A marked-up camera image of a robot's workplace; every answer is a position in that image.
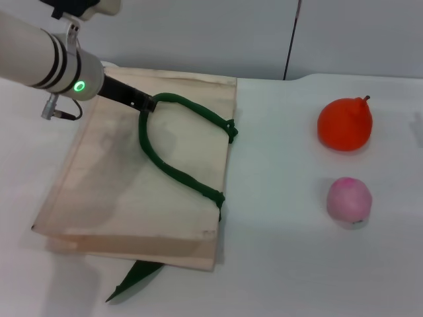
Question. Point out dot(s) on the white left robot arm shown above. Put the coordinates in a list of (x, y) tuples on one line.
[(33, 56)]

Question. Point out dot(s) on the pink peach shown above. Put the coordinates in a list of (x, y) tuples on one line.
[(348, 201)]

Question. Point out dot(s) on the orange fruit with stem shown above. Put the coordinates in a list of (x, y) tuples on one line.
[(343, 125)]

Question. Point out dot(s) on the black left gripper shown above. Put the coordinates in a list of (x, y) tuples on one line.
[(120, 90)]

